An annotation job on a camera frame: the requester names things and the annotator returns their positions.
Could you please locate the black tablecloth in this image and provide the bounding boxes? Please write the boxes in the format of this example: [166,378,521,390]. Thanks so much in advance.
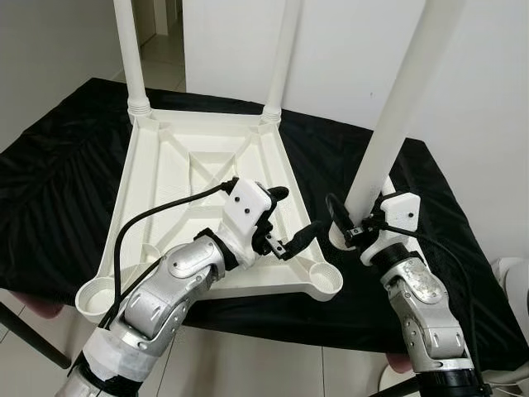
[0,77,529,375]

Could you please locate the white pedestal fan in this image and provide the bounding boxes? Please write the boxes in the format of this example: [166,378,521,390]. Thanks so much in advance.
[380,258,529,397]

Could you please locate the white plastic table top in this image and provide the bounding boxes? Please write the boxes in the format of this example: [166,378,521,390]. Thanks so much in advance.
[74,108,345,326]

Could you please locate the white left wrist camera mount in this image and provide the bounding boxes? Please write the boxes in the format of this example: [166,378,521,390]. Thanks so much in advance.
[219,177,276,254]

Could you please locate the black metal table leg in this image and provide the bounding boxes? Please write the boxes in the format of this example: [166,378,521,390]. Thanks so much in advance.
[0,299,72,371]

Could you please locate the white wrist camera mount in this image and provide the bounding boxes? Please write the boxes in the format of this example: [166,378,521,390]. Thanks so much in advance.
[362,192,425,262]
[219,177,276,254]

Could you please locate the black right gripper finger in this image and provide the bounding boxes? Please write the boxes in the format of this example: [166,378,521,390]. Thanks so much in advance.
[326,193,350,243]

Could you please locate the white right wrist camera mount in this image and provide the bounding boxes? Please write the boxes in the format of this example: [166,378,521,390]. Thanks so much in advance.
[362,192,425,262]

